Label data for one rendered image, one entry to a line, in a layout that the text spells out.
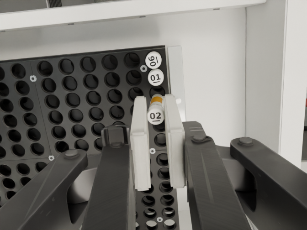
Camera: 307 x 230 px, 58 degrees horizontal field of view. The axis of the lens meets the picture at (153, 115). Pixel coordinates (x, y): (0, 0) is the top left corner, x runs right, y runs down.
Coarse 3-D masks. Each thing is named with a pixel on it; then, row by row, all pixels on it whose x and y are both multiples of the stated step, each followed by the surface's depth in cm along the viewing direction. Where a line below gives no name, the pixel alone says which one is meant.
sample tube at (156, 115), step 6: (156, 96) 22; (162, 96) 23; (150, 102) 21; (156, 102) 20; (162, 102) 21; (150, 108) 19; (156, 108) 19; (162, 108) 19; (150, 114) 19; (156, 114) 19; (162, 114) 19; (150, 120) 19; (156, 120) 19; (162, 120) 19
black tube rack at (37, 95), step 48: (144, 48) 25; (0, 96) 24; (48, 96) 24; (96, 96) 26; (144, 96) 23; (0, 144) 25; (48, 144) 25; (96, 144) 25; (0, 192) 27; (144, 192) 26
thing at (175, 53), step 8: (168, 48) 27; (176, 48) 27; (168, 56) 27; (176, 56) 27; (176, 64) 27; (176, 72) 28; (176, 80) 28; (176, 88) 28; (184, 88) 28; (176, 96) 28; (184, 96) 28; (184, 104) 29; (184, 112) 29; (184, 120) 29
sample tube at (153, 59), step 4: (152, 52) 21; (156, 52) 21; (148, 56) 21; (152, 56) 21; (156, 56) 21; (160, 56) 22; (148, 60) 21; (152, 60) 21; (156, 60) 21; (160, 60) 21; (148, 64) 21; (152, 64) 21; (156, 64) 21; (152, 68) 21
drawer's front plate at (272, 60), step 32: (288, 0) 18; (256, 32) 24; (288, 32) 18; (256, 64) 25; (288, 64) 19; (256, 96) 26; (288, 96) 20; (256, 128) 26; (288, 128) 21; (288, 160) 21
